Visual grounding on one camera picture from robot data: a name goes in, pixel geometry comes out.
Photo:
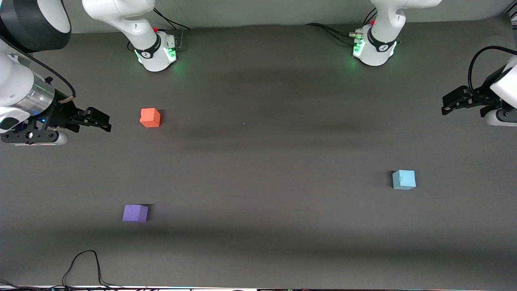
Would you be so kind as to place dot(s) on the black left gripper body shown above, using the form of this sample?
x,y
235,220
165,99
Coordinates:
x,y
480,97

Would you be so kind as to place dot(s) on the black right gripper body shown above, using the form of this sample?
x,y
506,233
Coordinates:
x,y
63,112

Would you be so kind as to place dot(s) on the light blue foam block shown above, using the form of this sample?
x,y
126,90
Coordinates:
x,y
404,179

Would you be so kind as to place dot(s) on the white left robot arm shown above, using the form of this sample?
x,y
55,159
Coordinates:
x,y
379,44

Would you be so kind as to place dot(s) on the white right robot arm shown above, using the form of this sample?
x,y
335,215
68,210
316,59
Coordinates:
x,y
121,16

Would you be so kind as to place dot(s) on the orange foam block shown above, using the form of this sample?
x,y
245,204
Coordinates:
x,y
150,117

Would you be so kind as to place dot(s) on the purple foam block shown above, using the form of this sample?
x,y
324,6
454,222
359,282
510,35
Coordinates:
x,y
135,213

